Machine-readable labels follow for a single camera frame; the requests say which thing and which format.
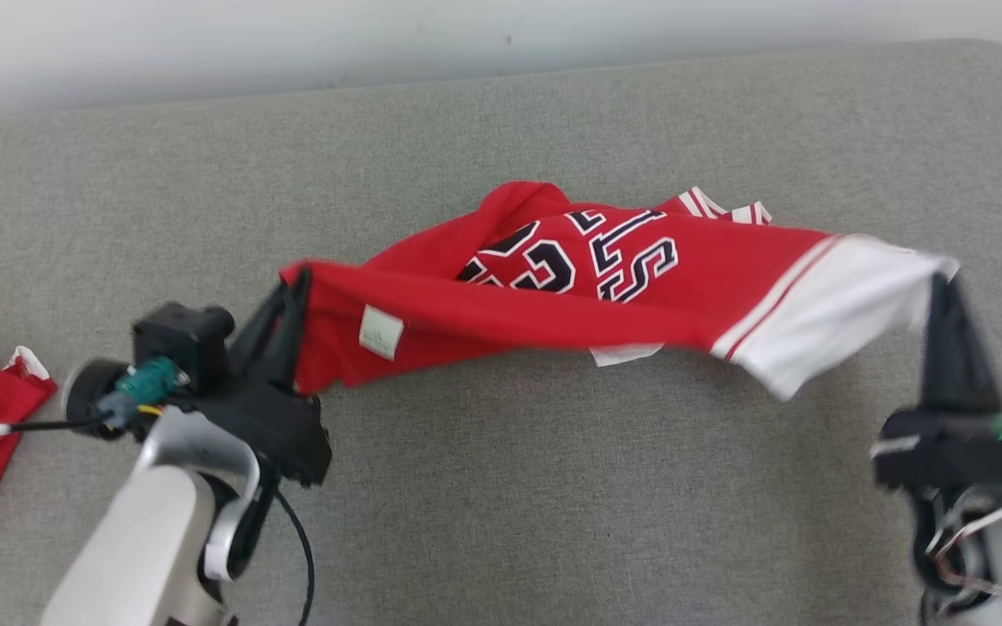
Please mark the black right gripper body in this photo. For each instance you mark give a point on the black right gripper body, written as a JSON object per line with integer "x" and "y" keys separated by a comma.
{"x": 953, "y": 452}

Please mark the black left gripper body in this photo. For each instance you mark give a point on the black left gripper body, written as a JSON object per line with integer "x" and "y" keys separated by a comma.
{"x": 279, "y": 426}

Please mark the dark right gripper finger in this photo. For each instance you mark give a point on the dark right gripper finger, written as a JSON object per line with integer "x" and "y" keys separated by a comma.
{"x": 978, "y": 382}
{"x": 942, "y": 365}

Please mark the grey fabric sofa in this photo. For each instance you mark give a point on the grey fabric sofa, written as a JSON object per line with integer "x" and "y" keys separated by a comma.
{"x": 553, "y": 487}

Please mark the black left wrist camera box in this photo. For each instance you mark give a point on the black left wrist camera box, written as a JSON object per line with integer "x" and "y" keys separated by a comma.
{"x": 183, "y": 339}

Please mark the black cylindrical left wrist motor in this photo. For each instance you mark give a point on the black cylindrical left wrist motor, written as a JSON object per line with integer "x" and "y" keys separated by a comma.
{"x": 88, "y": 396}

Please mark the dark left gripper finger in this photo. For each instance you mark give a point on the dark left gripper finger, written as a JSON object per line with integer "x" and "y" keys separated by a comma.
{"x": 292, "y": 339}
{"x": 259, "y": 348}

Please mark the left wrist camera teal plug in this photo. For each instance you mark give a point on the left wrist camera teal plug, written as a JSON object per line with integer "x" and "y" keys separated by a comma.
{"x": 149, "y": 382}

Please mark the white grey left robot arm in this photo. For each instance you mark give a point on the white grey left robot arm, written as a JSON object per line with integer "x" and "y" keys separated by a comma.
{"x": 153, "y": 530}

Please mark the red basketball jersey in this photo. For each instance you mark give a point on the red basketball jersey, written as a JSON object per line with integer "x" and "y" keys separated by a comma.
{"x": 553, "y": 304}

